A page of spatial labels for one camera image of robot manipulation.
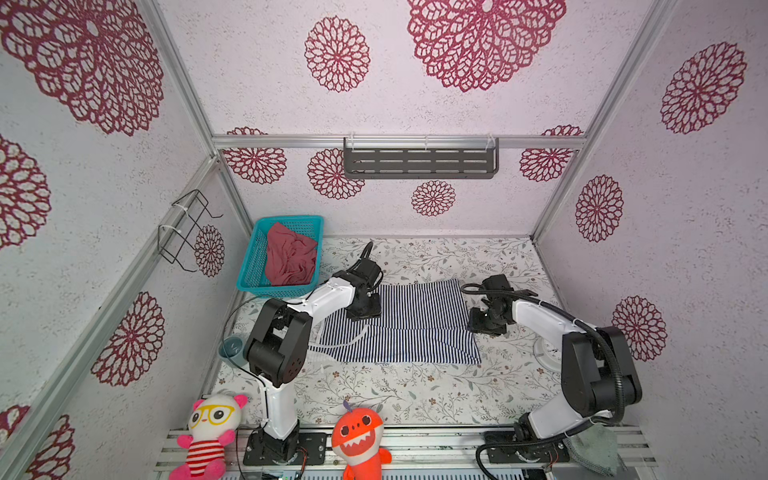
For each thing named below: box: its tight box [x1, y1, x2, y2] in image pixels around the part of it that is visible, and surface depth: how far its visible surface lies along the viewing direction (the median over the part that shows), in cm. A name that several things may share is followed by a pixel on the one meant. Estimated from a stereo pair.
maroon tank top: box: [266, 222, 318, 286], surface depth 114 cm
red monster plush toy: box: [331, 400, 392, 480], surface depth 70 cm
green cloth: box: [562, 424, 628, 477], surface depth 74 cm
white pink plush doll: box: [169, 394, 249, 480], surface depth 72 cm
